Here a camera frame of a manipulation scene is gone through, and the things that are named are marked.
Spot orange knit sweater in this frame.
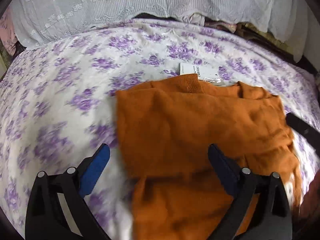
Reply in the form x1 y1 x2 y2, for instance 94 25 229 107
116 74 302 239

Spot folded clothes under lace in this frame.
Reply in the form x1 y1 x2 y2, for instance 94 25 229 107
134 13 296 53

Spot white paper clothing tag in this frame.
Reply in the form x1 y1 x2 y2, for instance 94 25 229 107
180 63 225 86

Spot purple floral bed sheet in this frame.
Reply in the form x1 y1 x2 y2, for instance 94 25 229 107
1 20 319 239

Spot pink floral fabric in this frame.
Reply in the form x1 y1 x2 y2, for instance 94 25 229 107
0 8 18 56

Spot white lace cover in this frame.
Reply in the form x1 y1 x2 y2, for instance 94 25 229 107
10 0 308 61

